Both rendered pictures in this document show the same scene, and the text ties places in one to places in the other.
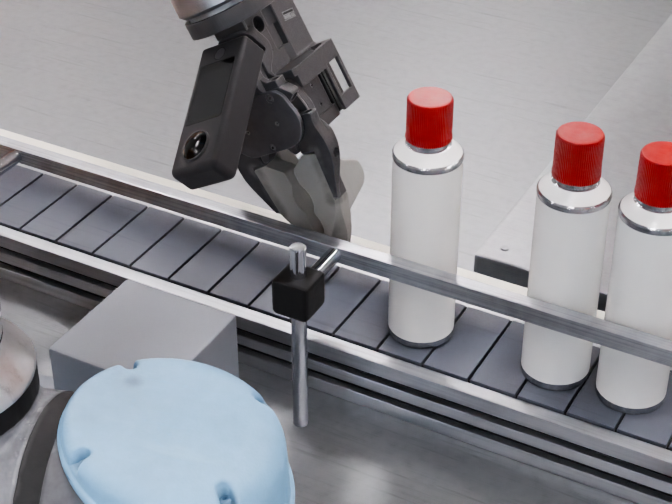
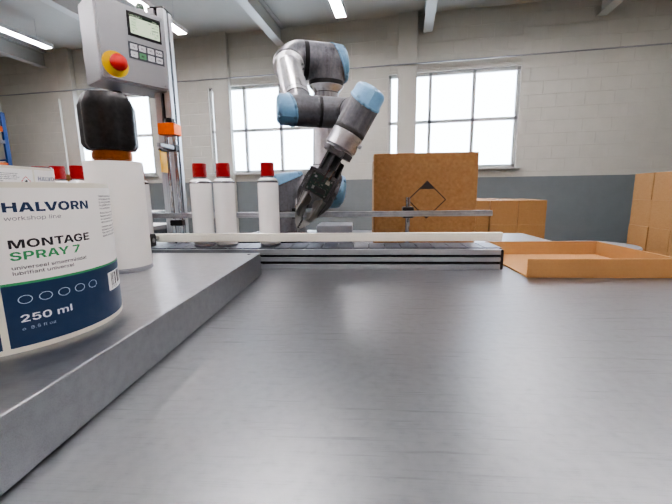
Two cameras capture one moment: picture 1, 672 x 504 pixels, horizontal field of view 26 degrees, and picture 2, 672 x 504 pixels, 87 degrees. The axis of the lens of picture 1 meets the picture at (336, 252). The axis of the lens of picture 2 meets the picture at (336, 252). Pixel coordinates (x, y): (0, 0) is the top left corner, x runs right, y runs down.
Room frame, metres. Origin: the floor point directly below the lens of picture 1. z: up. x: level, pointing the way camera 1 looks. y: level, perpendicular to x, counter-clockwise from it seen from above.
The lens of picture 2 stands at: (1.78, -0.29, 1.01)
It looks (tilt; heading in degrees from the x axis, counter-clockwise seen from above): 10 degrees down; 155
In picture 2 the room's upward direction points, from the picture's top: 1 degrees counter-clockwise
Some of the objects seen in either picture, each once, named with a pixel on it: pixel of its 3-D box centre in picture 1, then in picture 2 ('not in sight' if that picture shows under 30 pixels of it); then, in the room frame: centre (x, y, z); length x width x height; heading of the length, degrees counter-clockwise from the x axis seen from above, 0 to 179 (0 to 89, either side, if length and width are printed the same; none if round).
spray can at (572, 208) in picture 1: (566, 257); (225, 205); (0.85, -0.16, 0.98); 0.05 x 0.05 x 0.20
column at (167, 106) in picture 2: not in sight; (170, 139); (0.63, -0.27, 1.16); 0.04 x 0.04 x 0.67; 61
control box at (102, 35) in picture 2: not in sight; (126, 50); (0.65, -0.36, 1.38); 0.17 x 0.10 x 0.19; 116
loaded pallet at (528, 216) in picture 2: not in sight; (488, 236); (-1.30, 3.14, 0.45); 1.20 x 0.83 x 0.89; 146
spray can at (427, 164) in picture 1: (425, 218); (268, 204); (0.90, -0.07, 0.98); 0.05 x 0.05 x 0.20
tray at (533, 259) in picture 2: not in sight; (566, 256); (1.25, 0.57, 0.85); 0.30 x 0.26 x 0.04; 61
